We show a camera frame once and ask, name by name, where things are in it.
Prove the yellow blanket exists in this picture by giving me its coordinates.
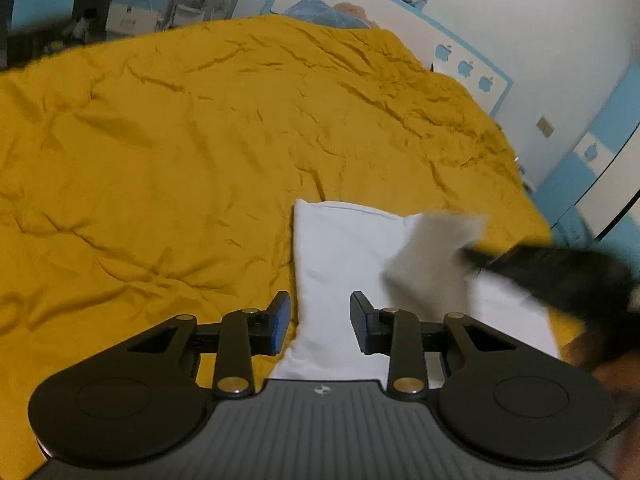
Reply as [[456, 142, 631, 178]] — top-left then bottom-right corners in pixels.
[[0, 14, 583, 480]]

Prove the blue pillow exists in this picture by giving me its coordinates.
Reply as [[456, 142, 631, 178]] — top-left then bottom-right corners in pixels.
[[282, 0, 373, 30]]

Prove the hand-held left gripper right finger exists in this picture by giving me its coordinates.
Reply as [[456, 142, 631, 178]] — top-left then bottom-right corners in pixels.
[[349, 291, 521, 396]]

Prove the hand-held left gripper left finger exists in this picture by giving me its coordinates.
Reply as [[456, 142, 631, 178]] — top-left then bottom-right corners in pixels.
[[125, 291, 292, 396]]

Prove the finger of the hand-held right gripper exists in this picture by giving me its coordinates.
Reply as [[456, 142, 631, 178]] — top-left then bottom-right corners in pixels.
[[460, 246, 546, 286]]

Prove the white printed t-shirt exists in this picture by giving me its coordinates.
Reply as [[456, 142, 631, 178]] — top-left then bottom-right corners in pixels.
[[270, 199, 563, 381]]

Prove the blue white drawer cabinet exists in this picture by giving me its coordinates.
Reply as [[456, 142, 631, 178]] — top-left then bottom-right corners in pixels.
[[105, 0, 166, 36]]

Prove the blue white wardrobe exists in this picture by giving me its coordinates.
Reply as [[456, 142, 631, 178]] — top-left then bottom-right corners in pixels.
[[537, 60, 640, 241]]

